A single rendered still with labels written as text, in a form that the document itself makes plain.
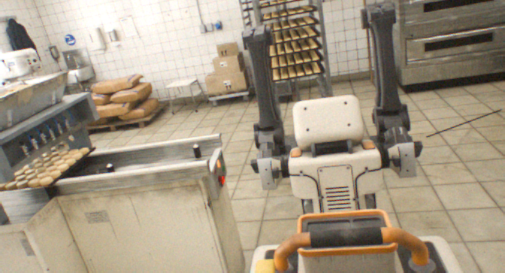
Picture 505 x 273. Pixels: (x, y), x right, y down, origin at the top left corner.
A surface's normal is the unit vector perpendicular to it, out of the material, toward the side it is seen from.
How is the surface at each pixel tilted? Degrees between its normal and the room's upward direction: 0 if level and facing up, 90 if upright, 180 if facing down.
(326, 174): 82
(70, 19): 90
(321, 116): 47
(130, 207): 90
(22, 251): 90
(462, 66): 90
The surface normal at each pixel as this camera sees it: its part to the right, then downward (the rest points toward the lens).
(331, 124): -0.23, -0.36
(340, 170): -0.17, 0.23
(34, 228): 0.98, -0.15
